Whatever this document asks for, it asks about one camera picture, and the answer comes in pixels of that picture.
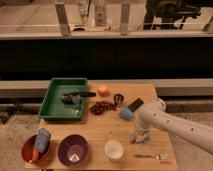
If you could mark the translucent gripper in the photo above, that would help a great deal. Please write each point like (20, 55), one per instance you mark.
(140, 138)

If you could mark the orange carrot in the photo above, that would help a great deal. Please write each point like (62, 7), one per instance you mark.
(35, 156)

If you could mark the wooden board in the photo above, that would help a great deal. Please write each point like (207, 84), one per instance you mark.
(98, 130)

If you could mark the bunch of dark grapes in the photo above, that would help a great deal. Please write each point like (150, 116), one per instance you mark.
(101, 107)

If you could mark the white cup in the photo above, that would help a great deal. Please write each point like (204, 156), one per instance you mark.
(113, 150)

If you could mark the orange fruit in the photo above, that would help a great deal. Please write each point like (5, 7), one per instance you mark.
(103, 91)

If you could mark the purple bowl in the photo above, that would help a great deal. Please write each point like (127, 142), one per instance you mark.
(73, 150)

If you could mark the green plastic tray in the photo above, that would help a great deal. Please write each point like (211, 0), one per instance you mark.
(53, 109)

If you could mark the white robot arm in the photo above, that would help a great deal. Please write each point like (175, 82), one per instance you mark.
(154, 113)

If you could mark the red bowl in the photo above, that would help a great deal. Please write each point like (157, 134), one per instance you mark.
(27, 149)

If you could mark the black remote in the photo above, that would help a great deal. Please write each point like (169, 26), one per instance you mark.
(135, 104)

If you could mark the black handled utensil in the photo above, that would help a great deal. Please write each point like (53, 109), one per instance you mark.
(75, 97)

